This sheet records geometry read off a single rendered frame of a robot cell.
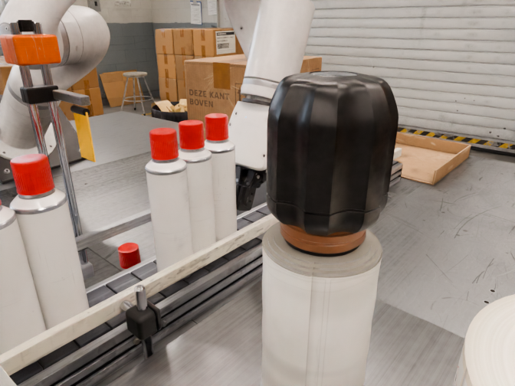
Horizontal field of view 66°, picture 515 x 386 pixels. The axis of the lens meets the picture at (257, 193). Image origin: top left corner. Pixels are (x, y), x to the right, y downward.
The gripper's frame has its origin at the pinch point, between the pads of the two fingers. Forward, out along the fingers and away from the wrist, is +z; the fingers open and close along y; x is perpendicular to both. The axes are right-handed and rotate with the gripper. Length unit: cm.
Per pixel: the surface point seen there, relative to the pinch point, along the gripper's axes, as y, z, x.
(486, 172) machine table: 21, -15, 74
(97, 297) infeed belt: -2.2, 14.6, -21.7
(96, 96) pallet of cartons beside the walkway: -323, -13, 146
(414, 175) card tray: 7, -10, 59
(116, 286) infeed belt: -2.4, 13.6, -19.0
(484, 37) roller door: -63, -147, 369
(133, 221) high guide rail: -3.4, 4.8, -17.6
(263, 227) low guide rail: 4.6, 3.7, 0.9
